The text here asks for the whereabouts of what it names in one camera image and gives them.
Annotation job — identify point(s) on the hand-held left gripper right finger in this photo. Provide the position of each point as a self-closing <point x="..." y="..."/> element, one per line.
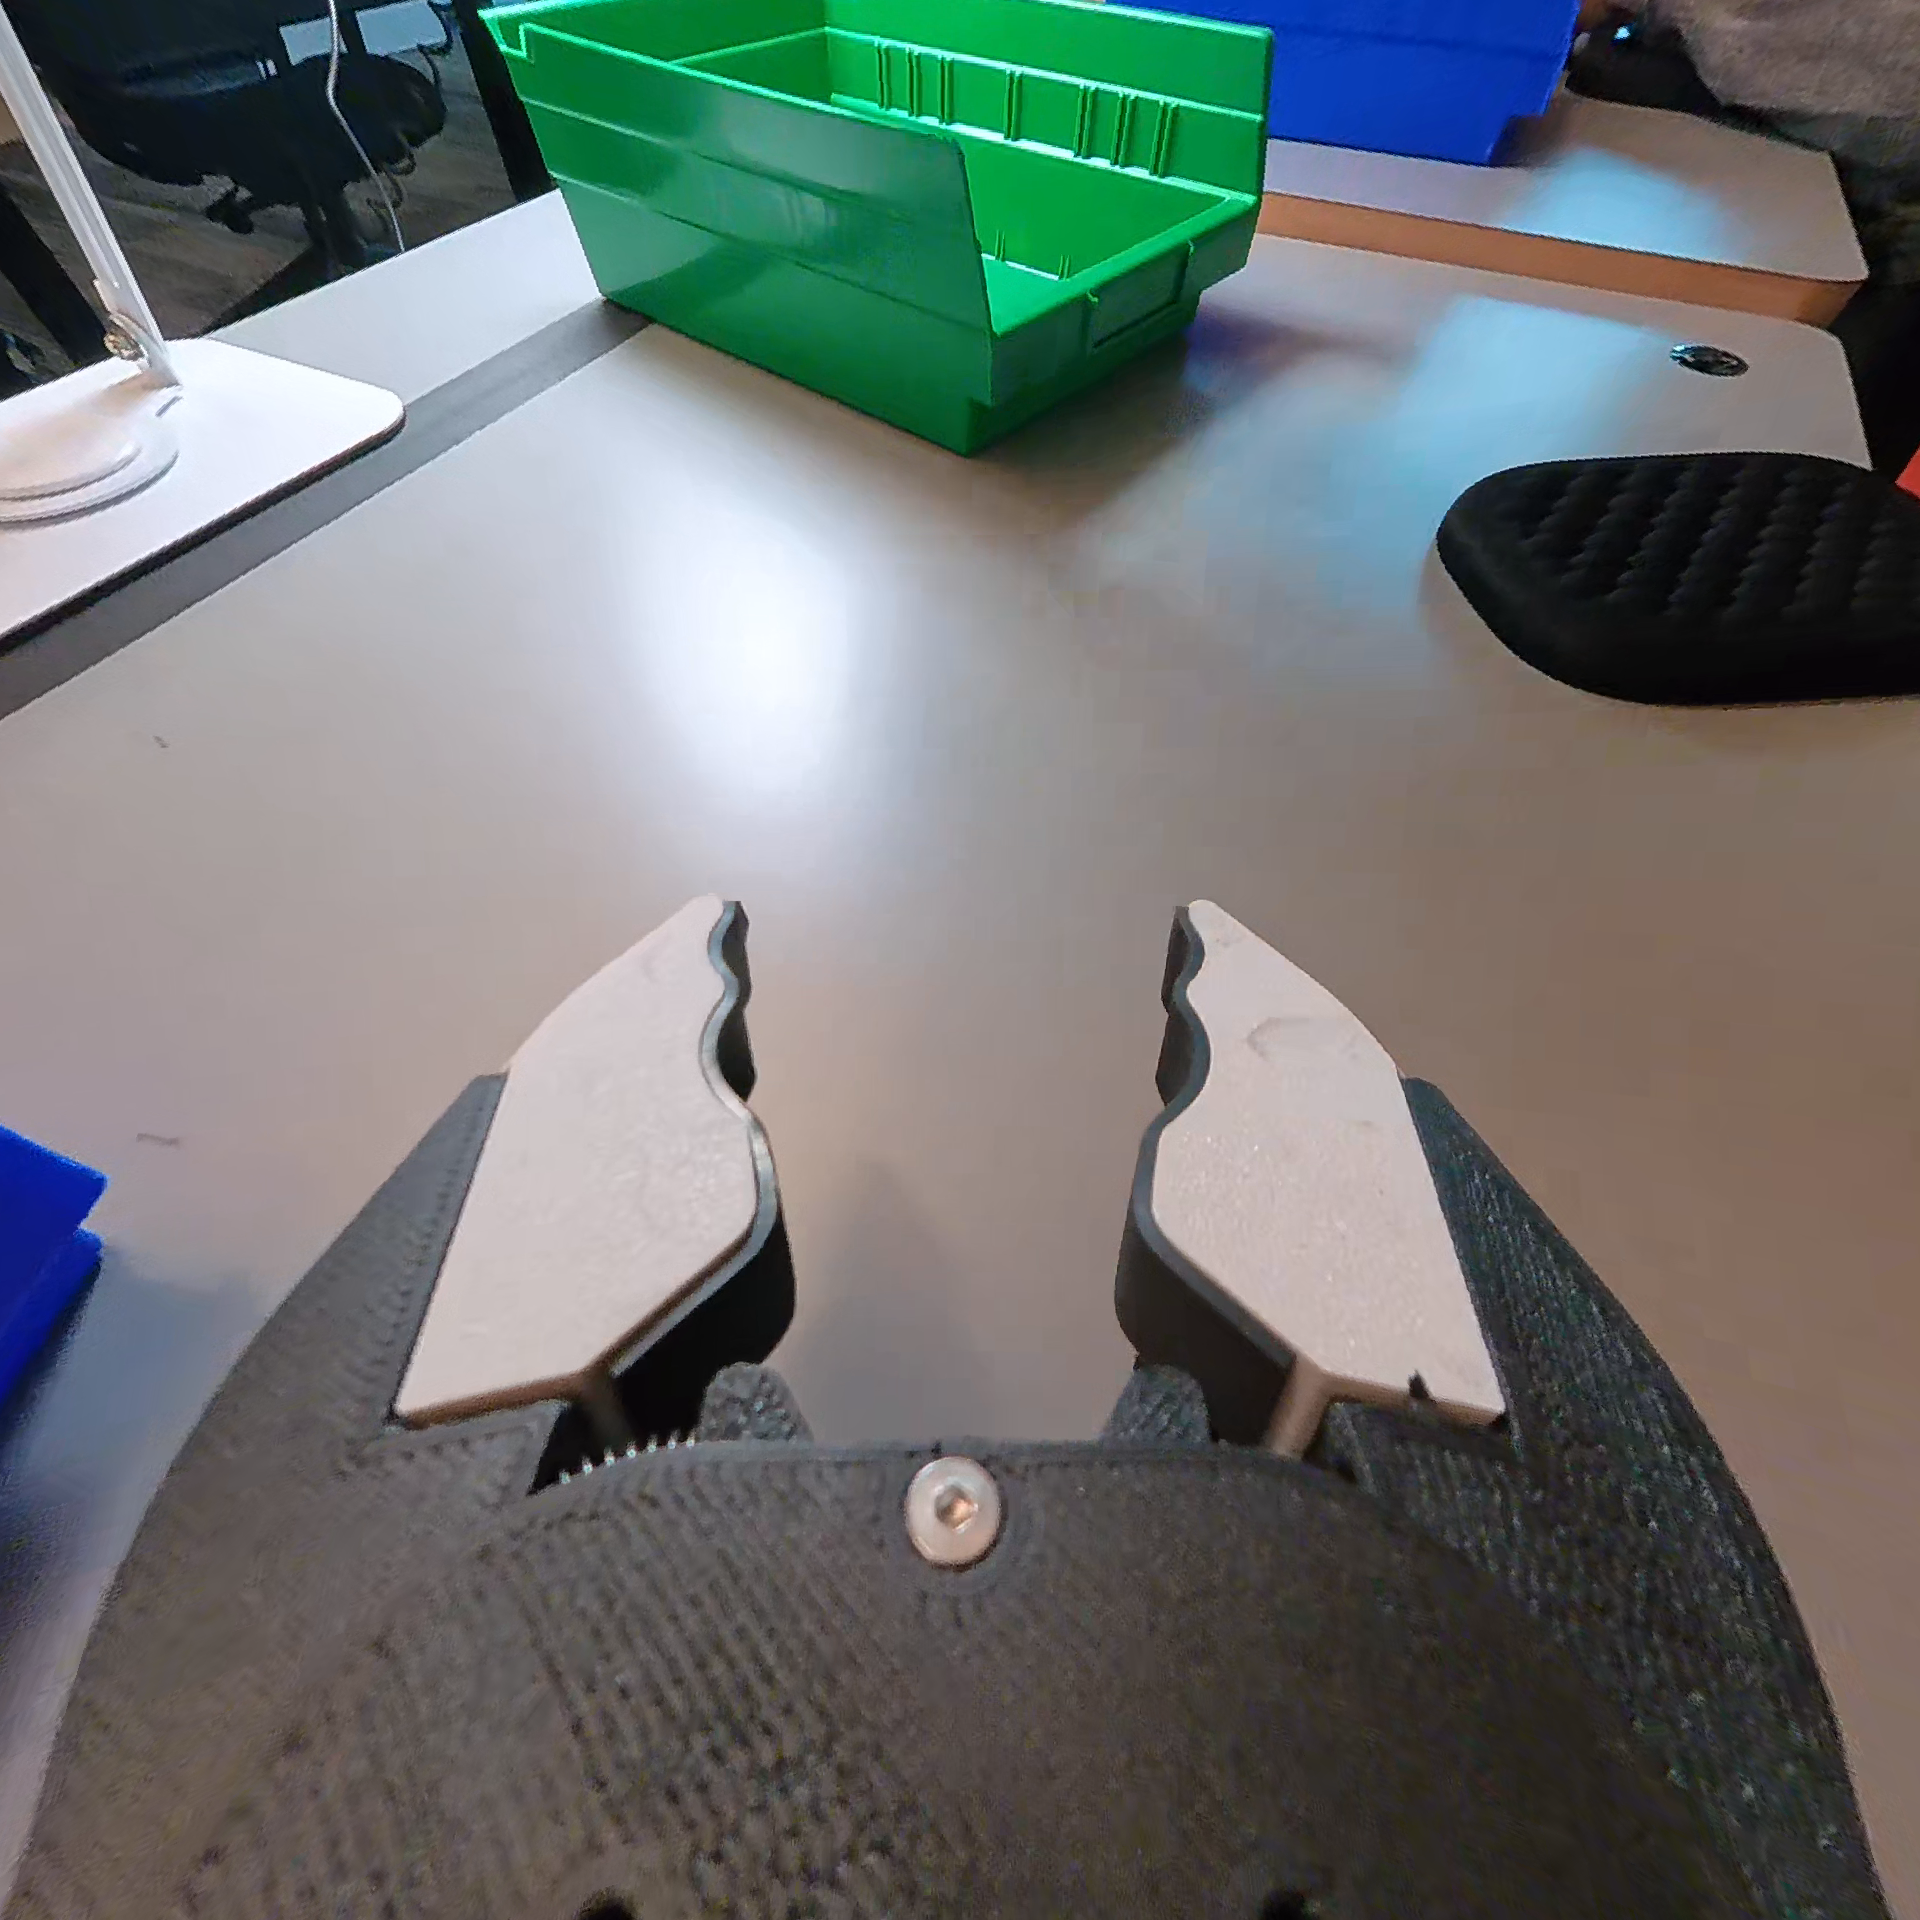
<point x="1306" y="1201"/>

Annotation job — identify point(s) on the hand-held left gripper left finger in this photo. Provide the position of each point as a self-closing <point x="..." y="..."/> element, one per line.
<point x="600" y="1201"/>

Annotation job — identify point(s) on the blue plastic bin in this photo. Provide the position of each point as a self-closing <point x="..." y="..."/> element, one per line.
<point x="37" y="1259"/>
<point x="1426" y="75"/>

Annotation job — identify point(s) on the green plastic bin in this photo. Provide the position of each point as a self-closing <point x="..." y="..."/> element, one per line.
<point x="781" y="225"/>

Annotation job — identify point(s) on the grey desk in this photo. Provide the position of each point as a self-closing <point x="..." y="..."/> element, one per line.
<point x="901" y="674"/>

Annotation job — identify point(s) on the black chair armrest pad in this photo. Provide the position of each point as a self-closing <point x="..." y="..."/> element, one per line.
<point x="1695" y="586"/>

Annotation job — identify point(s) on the wooden board document stand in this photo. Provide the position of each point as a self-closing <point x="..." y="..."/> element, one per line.
<point x="226" y="451"/>

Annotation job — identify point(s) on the black metal table leg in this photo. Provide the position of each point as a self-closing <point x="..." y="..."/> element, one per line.
<point x="503" y="89"/>

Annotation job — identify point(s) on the black office chair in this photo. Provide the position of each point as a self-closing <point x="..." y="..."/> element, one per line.
<point x="226" y="89"/>

